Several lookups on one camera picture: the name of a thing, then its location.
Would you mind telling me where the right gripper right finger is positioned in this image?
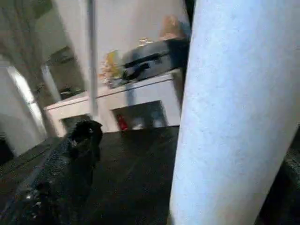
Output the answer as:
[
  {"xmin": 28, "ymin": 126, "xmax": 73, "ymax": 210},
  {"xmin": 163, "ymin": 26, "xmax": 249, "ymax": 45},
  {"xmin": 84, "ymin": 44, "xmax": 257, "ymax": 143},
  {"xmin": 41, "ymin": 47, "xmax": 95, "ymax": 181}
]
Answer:
[{"xmin": 255, "ymin": 140, "xmax": 300, "ymax": 225}]

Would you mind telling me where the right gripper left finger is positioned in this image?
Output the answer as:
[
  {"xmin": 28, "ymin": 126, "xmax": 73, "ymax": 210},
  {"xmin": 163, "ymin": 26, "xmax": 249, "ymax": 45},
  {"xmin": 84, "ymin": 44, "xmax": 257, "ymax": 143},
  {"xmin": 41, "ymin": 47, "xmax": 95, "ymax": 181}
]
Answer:
[{"xmin": 0, "ymin": 120, "xmax": 104, "ymax": 225}]

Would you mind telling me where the white cabinet with glass doors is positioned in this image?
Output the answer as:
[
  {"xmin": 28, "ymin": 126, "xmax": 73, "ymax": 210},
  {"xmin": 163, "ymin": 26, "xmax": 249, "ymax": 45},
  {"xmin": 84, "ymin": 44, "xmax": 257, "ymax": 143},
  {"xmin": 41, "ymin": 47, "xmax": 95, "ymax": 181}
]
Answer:
[{"xmin": 44, "ymin": 70, "xmax": 186, "ymax": 139}]

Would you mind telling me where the grey rounded device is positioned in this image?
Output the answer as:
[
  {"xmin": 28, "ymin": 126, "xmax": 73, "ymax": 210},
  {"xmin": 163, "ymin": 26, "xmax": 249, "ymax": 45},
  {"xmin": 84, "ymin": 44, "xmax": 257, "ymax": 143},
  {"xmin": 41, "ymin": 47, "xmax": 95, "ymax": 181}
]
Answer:
[{"xmin": 121, "ymin": 38, "xmax": 190, "ymax": 80}]

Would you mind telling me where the pale small toy figure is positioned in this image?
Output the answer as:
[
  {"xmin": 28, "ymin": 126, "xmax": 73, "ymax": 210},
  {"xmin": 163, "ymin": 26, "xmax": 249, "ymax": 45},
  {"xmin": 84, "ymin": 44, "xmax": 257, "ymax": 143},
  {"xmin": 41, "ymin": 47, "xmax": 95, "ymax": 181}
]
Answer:
[{"xmin": 160, "ymin": 15, "xmax": 186, "ymax": 39}]

